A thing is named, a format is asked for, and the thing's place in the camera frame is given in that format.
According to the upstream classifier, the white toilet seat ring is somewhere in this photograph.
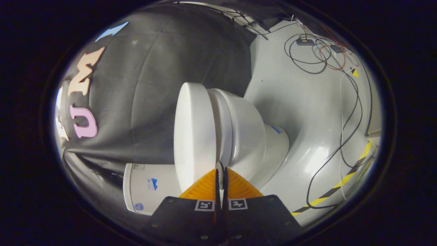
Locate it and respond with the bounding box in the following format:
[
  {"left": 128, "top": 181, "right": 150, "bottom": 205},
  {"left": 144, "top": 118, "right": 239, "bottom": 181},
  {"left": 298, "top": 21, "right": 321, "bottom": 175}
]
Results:
[{"left": 207, "top": 89, "right": 235, "bottom": 171}]

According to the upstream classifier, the white ceramic toilet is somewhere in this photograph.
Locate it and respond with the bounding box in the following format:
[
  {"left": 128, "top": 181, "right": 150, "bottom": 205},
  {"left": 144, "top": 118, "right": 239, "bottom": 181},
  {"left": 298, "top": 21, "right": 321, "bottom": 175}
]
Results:
[{"left": 123, "top": 88, "right": 290, "bottom": 216}]

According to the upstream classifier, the yellow black hazard tape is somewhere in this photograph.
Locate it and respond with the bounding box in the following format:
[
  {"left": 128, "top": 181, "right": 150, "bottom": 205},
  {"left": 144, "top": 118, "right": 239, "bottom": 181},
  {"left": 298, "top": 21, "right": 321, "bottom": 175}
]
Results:
[{"left": 291, "top": 141, "right": 373, "bottom": 217}]

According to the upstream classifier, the white toilet lid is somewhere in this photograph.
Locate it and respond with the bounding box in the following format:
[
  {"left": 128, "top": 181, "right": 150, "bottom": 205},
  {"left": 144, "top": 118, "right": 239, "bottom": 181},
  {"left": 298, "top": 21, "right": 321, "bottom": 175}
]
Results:
[{"left": 173, "top": 82, "right": 219, "bottom": 193}]

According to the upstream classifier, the red cable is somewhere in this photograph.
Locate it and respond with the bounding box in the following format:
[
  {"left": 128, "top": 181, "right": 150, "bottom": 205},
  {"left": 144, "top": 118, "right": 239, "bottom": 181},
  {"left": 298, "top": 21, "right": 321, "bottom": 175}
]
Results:
[{"left": 319, "top": 23, "right": 360, "bottom": 71}]

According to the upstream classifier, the black floor cable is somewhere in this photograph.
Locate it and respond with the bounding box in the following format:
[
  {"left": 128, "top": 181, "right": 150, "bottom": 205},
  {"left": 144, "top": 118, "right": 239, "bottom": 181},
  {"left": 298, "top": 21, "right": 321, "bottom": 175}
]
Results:
[{"left": 284, "top": 32, "right": 373, "bottom": 209}]

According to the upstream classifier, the white toilet tank cover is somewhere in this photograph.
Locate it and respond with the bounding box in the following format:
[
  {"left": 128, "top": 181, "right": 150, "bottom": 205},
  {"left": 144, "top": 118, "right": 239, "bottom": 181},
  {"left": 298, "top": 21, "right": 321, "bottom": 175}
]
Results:
[{"left": 123, "top": 163, "right": 134, "bottom": 214}]

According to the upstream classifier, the black backdrop cloth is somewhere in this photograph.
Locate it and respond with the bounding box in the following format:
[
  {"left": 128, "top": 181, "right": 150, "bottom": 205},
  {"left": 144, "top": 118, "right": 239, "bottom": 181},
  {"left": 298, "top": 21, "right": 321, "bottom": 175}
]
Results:
[{"left": 55, "top": 3, "right": 270, "bottom": 226}]

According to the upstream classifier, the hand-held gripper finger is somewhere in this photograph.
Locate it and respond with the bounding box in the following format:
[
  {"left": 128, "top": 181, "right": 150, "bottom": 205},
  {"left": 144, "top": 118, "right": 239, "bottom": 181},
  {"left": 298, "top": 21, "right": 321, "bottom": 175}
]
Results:
[
  {"left": 222, "top": 167, "right": 303, "bottom": 245},
  {"left": 142, "top": 167, "right": 221, "bottom": 245}
]

